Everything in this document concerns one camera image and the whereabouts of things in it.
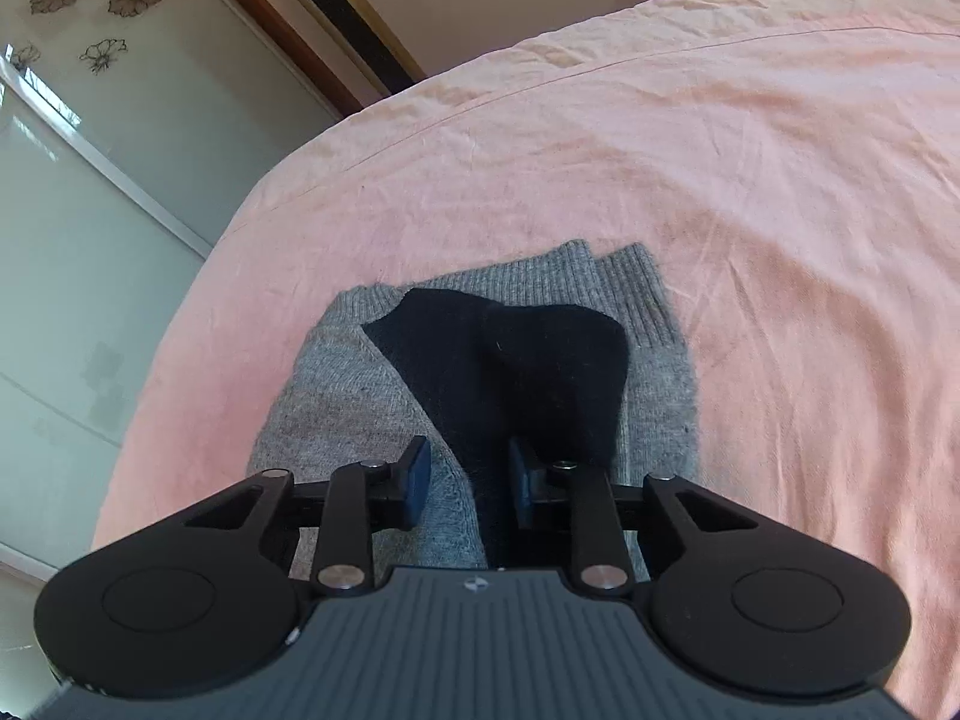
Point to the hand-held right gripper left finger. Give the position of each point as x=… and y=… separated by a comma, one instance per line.
x=416, y=484

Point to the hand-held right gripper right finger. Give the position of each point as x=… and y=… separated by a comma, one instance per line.
x=523, y=484

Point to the grey and navy knit sweater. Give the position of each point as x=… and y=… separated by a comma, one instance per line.
x=337, y=390

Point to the pink bed sheet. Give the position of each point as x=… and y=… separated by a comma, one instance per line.
x=750, y=165

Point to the frosted glass wardrobe door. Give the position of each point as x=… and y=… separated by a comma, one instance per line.
x=90, y=240

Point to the gold standing air conditioner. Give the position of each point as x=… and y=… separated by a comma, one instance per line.
x=341, y=15

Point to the brown wooden door frame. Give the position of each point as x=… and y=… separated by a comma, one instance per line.
x=277, y=30

